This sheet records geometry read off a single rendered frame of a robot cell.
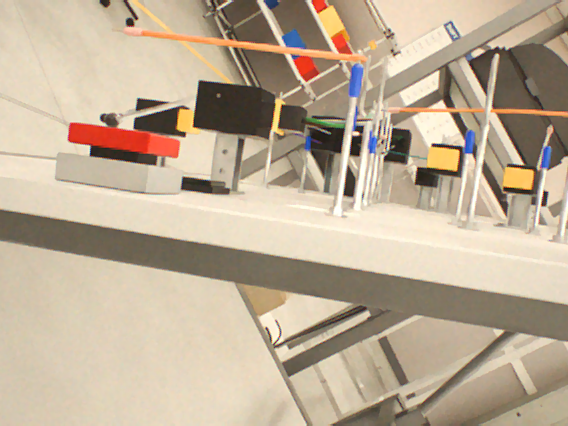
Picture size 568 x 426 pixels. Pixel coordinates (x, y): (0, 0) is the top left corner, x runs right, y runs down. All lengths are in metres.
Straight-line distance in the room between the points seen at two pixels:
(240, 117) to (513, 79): 1.14
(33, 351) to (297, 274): 0.42
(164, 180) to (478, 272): 0.19
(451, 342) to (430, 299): 7.54
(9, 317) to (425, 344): 7.35
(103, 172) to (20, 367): 0.43
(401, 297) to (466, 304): 0.04
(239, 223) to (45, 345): 0.54
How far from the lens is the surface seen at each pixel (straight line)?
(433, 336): 8.03
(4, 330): 0.82
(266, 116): 0.59
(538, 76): 1.68
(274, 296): 1.71
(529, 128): 1.66
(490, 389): 8.05
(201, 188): 0.53
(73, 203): 0.38
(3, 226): 0.57
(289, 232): 0.34
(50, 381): 0.84
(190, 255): 0.51
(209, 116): 0.60
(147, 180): 0.40
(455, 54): 1.60
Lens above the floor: 1.25
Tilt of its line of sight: 10 degrees down
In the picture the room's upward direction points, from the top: 62 degrees clockwise
